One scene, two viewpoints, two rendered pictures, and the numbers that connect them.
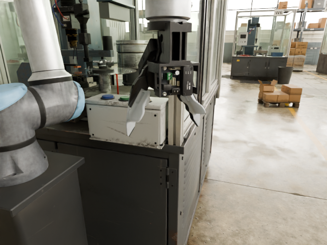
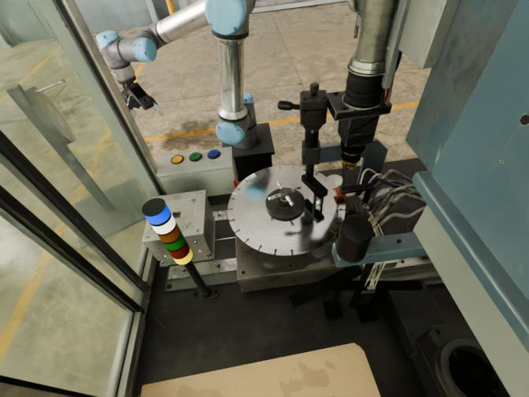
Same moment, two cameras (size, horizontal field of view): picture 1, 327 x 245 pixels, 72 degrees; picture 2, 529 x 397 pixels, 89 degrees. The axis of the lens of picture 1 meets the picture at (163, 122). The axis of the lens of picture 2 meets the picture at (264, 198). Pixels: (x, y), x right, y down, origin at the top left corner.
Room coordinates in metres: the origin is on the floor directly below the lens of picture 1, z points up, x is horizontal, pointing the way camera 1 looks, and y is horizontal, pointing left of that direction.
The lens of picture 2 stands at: (1.61, 0.09, 1.53)
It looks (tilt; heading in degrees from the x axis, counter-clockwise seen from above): 48 degrees down; 161
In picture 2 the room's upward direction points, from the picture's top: 7 degrees counter-clockwise
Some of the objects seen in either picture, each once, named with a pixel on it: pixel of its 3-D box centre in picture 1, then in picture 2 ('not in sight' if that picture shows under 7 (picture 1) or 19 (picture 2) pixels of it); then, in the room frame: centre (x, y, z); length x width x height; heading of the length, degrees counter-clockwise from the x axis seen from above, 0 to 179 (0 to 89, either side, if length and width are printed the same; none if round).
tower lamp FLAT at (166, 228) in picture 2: not in sight; (162, 221); (1.21, 0.00, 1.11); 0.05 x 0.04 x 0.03; 162
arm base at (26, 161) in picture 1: (14, 154); (245, 130); (0.54, 0.40, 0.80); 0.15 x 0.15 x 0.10
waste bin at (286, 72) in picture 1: (284, 75); not in sight; (6.55, -3.48, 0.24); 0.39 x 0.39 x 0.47
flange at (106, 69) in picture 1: (103, 68); (285, 201); (1.16, 0.30, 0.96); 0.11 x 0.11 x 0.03
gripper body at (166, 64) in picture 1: (169, 60); (131, 90); (0.40, -0.01, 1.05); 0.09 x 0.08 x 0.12; 21
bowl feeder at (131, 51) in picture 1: (135, 63); not in sight; (1.95, 0.24, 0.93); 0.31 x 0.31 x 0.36
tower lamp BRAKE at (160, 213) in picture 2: not in sight; (157, 211); (1.21, 0.00, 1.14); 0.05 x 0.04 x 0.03; 162
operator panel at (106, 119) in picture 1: (129, 119); (200, 174); (0.77, 0.12, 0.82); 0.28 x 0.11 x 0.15; 72
